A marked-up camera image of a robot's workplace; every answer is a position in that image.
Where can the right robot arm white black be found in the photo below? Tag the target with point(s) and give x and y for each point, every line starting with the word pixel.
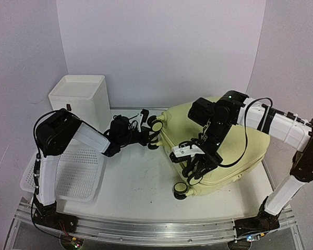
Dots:
pixel 235 108

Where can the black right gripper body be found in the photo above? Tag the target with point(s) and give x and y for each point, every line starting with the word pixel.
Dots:
pixel 208 161

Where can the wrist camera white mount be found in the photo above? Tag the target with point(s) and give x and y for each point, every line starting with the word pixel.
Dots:
pixel 140 118
pixel 185 151

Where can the white perforated plastic basket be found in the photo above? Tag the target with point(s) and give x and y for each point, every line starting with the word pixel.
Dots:
pixel 80 172

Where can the white three-drawer storage cabinet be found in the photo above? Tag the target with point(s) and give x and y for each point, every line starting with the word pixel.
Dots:
pixel 84 95

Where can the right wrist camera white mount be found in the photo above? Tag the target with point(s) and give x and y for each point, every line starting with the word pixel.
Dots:
pixel 185 151

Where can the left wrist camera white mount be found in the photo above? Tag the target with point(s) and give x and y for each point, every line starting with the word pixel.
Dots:
pixel 140 118

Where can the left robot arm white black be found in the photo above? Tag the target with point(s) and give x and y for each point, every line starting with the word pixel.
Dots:
pixel 54 131

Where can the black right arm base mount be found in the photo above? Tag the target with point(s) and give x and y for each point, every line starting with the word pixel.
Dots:
pixel 263 222

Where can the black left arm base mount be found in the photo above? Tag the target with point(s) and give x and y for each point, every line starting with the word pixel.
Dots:
pixel 49 217

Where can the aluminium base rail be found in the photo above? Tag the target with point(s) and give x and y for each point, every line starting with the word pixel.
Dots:
pixel 146 224

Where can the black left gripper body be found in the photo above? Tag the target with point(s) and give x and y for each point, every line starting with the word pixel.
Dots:
pixel 125 139

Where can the pale yellow hard-shell suitcase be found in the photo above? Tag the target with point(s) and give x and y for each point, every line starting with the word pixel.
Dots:
pixel 244 147

